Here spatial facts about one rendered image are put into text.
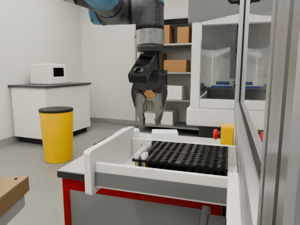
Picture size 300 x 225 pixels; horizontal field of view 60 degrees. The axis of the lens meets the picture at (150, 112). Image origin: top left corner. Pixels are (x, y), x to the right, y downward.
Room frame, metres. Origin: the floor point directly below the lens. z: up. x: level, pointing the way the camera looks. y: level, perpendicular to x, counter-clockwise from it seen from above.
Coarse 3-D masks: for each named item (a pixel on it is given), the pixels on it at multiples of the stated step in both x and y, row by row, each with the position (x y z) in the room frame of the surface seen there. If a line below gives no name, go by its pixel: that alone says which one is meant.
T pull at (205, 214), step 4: (204, 208) 0.35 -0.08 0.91; (208, 208) 0.35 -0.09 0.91; (200, 212) 0.34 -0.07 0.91; (204, 212) 0.34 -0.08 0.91; (208, 212) 0.34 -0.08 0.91; (200, 216) 0.33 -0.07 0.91; (204, 216) 0.33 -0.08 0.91; (208, 216) 0.33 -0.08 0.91; (212, 216) 0.33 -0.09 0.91; (216, 216) 0.33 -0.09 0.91; (220, 216) 0.33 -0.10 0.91; (200, 220) 0.32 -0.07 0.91; (204, 220) 0.32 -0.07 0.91; (208, 220) 0.32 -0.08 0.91; (212, 220) 0.32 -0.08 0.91; (216, 220) 0.32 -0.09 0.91; (220, 220) 0.32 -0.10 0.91; (224, 220) 0.32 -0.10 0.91; (200, 224) 0.31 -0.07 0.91; (204, 224) 0.31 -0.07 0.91; (208, 224) 0.32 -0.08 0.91; (212, 224) 0.31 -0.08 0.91; (216, 224) 0.31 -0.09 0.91; (220, 224) 0.31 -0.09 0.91; (224, 224) 0.31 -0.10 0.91
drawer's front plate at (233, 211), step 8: (232, 176) 0.43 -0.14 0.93; (232, 184) 0.40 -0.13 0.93; (232, 192) 0.37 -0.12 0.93; (232, 200) 0.35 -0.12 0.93; (232, 208) 0.32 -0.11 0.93; (240, 208) 0.33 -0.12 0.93; (232, 216) 0.30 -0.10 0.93; (240, 216) 0.30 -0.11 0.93; (232, 224) 0.29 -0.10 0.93; (240, 224) 0.29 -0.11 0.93
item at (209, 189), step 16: (144, 144) 0.81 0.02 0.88; (208, 144) 0.75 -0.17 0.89; (128, 160) 0.77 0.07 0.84; (96, 176) 0.59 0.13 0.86; (112, 176) 0.57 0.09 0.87; (128, 176) 0.56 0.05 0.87; (144, 176) 0.55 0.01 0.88; (160, 176) 0.54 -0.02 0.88; (176, 176) 0.53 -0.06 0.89; (192, 176) 0.52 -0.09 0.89; (208, 176) 0.51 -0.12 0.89; (224, 176) 0.51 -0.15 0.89; (144, 192) 0.55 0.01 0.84; (160, 192) 0.54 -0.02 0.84; (176, 192) 0.53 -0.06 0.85; (192, 192) 0.52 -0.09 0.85; (208, 192) 0.51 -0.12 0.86; (224, 192) 0.50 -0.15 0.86
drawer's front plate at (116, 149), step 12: (120, 132) 0.76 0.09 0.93; (132, 132) 0.83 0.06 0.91; (96, 144) 0.63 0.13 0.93; (108, 144) 0.66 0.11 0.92; (120, 144) 0.74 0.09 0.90; (84, 156) 0.58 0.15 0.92; (96, 156) 0.60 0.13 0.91; (108, 156) 0.66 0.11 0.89; (120, 156) 0.73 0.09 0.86; (84, 168) 0.58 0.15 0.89
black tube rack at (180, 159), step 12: (156, 144) 0.73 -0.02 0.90; (168, 144) 0.73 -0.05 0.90; (180, 144) 0.73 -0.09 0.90; (192, 144) 0.73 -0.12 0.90; (156, 156) 0.62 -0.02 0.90; (168, 156) 0.63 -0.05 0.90; (180, 156) 0.62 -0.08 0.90; (192, 156) 0.63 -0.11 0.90; (204, 156) 0.62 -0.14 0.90; (216, 156) 0.63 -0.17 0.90; (168, 168) 0.62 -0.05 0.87; (180, 168) 0.62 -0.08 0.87; (192, 168) 0.62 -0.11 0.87; (204, 168) 0.55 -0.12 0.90; (216, 168) 0.54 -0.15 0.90
